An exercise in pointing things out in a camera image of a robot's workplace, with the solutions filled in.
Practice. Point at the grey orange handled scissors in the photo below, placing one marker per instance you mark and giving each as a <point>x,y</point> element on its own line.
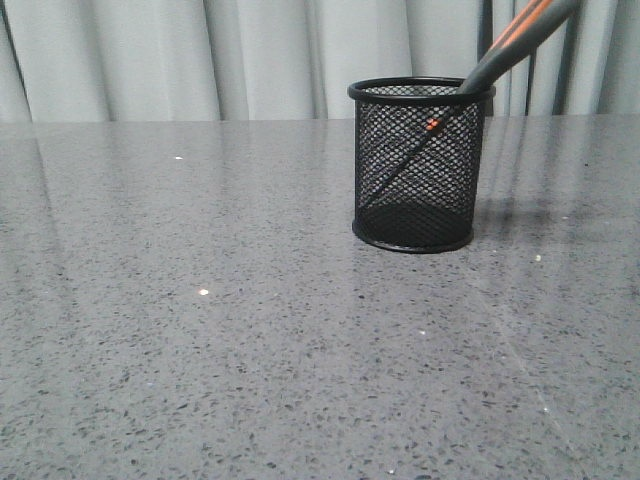
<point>530,28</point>

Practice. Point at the black mesh pen bucket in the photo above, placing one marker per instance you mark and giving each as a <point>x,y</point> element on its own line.
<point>429,207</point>

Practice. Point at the grey pleated curtain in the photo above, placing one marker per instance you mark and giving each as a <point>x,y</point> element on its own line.
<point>81,61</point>

